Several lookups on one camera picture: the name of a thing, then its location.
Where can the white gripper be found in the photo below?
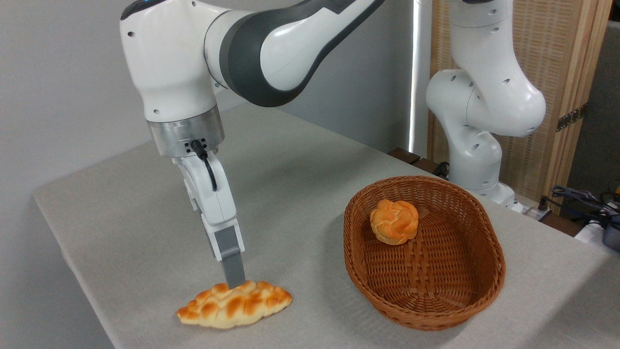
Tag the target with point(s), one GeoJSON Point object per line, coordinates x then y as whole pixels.
{"type": "Point", "coordinates": [213, 198]}

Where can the braided bread loaf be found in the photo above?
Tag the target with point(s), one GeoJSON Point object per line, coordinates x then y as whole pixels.
{"type": "Point", "coordinates": [232, 308]}

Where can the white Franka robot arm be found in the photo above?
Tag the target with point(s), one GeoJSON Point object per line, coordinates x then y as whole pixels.
{"type": "Point", "coordinates": [169, 72]}

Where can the round bread roll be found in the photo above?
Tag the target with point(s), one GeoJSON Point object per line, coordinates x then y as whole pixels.
{"type": "Point", "coordinates": [394, 221]}

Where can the brown wicker basket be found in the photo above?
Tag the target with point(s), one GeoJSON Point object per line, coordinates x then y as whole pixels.
{"type": "Point", "coordinates": [436, 312]}

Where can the grey tablecloth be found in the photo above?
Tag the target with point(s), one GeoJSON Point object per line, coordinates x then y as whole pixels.
{"type": "Point", "coordinates": [300, 194]}

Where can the dark brown wooden block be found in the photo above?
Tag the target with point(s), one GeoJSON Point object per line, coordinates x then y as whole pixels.
{"type": "Point", "coordinates": [404, 155]}
{"type": "Point", "coordinates": [426, 165]}

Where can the wooden folding screen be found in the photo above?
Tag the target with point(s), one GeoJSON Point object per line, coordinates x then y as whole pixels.
{"type": "Point", "coordinates": [557, 72]}

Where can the grey box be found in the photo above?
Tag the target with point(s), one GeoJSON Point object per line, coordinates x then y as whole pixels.
{"type": "Point", "coordinates": [612, 235]}

